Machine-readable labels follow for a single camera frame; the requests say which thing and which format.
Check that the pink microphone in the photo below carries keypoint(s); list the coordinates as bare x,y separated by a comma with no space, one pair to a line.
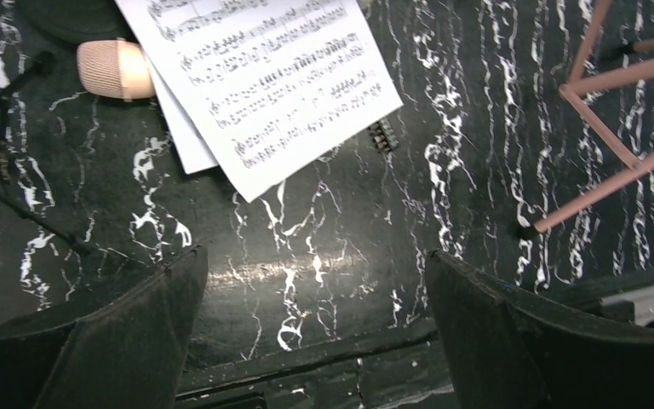
115,69

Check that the black tripod mic stand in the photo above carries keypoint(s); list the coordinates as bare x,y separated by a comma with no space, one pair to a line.
42,65

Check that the white sheet music page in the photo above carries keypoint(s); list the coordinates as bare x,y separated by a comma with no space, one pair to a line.
269,85
192,151

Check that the pink music stand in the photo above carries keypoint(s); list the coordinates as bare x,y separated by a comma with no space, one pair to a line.
572,91

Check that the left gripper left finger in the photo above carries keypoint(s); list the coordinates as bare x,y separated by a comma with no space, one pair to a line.
120,343

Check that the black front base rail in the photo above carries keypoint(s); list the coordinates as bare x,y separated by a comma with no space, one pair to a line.
388,369

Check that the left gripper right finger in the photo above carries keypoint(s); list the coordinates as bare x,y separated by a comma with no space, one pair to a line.
510,348

